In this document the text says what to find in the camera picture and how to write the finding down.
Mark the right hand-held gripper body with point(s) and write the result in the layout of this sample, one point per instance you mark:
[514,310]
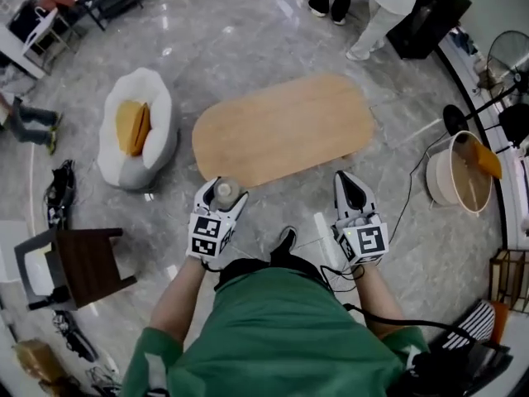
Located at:
[365,240]

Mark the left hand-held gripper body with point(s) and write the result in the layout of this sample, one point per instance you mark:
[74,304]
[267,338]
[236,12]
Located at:
[204,238]

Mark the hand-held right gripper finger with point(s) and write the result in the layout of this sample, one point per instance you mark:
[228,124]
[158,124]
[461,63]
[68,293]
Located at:
[340,197]
[365,205]

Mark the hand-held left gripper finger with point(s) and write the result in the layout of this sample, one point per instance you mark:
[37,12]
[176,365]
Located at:
[240,205]
[204,194]

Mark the clear round container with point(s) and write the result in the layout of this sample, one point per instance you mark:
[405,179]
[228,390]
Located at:
[225,190]

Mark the person's right forearm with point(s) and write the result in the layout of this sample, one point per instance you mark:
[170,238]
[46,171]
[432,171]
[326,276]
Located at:
[378,300]

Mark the person's left forearm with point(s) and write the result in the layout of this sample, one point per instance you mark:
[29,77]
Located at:
[177,300]

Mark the person's black trousers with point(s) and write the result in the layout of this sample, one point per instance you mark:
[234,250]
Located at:
[248,267]

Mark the person's black shoe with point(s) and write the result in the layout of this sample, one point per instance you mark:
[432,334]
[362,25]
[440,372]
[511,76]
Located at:
[287,238]

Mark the round white basket table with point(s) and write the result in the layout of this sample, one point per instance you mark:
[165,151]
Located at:
[442,176]

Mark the oval wooden coffee table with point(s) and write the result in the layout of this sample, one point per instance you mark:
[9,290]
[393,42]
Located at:
[281,130]

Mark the white plush armchair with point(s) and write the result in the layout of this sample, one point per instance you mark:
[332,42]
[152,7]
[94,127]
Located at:
[159,110]

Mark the yellow cushion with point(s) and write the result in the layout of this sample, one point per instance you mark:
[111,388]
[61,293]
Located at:
[130,126]

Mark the dark wooden side table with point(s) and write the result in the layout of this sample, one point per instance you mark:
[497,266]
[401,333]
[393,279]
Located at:
[91,263]

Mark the person's green shirt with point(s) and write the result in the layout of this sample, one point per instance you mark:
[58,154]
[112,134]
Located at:
[277,337]

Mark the orange cushion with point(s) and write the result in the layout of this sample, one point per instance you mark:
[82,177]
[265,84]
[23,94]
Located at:
[487,159]

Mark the black white striped bag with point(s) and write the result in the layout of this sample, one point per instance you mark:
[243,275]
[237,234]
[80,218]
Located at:
[475,325]

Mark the black backpack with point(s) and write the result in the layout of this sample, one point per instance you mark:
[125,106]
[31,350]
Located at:
[458,370]

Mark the black speaker box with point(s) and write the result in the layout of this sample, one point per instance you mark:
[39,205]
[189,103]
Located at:
[430,23]

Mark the black standing fan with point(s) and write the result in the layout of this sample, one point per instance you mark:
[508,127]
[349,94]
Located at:
[508,56]

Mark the brown cardboard box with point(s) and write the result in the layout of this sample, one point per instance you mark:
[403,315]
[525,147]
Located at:
[37,360]

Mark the white chair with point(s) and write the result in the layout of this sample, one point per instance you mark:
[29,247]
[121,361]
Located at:
[39,31]

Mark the wooden frame rack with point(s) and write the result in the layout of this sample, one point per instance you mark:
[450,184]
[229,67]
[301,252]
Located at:
[510,279]

